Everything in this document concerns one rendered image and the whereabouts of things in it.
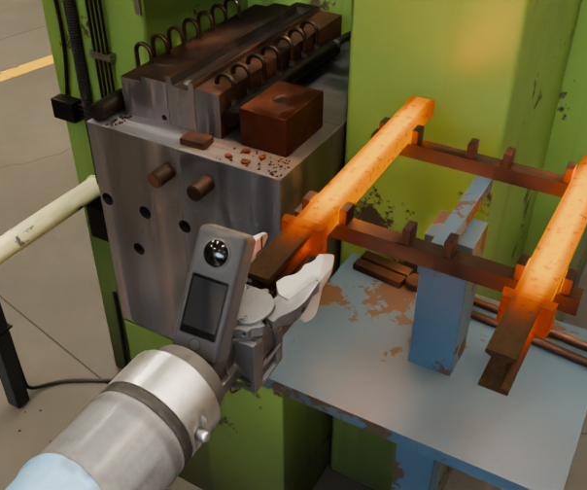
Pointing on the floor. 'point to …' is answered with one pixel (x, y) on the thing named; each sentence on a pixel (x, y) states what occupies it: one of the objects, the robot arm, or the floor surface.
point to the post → (6, 364)
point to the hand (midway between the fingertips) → (293, 245)
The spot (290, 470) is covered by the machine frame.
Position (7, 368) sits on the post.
